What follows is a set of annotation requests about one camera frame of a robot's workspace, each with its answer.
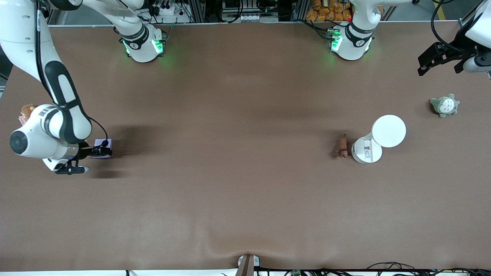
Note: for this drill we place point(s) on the aluminium frame bar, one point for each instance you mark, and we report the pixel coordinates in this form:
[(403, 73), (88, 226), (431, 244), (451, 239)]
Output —
[(468, 17)]

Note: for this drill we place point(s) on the pile of orange plush toys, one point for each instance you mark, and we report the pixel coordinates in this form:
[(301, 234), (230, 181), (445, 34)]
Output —
[(326, 11)]

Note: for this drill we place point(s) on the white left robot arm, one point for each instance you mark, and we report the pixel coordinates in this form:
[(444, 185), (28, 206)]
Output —
[(353, 38)]

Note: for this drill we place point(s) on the metal table clamp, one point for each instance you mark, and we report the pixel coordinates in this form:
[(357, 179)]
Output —
[(247, 265)]

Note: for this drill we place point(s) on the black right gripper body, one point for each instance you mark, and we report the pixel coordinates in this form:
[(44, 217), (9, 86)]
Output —
[(84, 150)]

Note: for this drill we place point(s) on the grey socket strip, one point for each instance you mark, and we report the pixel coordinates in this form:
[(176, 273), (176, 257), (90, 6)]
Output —
[(254, 17)]

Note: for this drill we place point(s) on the lilac flip phone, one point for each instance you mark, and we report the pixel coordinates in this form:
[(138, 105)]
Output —
[(104, 142)]

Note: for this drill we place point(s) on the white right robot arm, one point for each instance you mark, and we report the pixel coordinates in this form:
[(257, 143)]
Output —
[(57, 122)]

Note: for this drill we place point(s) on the grey-green Totoro plush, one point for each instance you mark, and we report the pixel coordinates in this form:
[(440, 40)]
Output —
[(445, 106)]

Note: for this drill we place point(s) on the white power strip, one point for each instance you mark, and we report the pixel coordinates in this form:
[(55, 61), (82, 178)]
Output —
[(172, 10)]

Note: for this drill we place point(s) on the small brown lion statue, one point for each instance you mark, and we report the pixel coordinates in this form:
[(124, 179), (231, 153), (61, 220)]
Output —
[(341, 146)]

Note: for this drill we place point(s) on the brown plush toy with tag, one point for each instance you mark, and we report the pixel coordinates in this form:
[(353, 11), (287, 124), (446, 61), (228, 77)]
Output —
[(27, 111)]

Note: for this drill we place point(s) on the white round desk lamp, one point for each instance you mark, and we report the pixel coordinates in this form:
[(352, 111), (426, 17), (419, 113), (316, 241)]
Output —
[(388, 131)]

